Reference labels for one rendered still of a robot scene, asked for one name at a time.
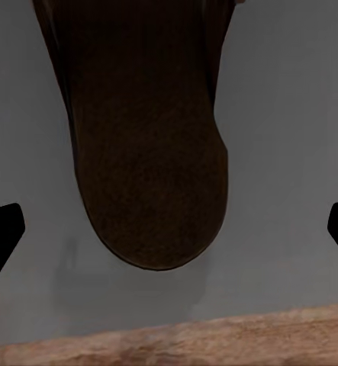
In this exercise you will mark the sandal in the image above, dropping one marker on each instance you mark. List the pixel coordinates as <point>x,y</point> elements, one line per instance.
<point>139,81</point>

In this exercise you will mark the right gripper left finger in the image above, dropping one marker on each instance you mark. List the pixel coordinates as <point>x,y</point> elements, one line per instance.
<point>12,227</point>

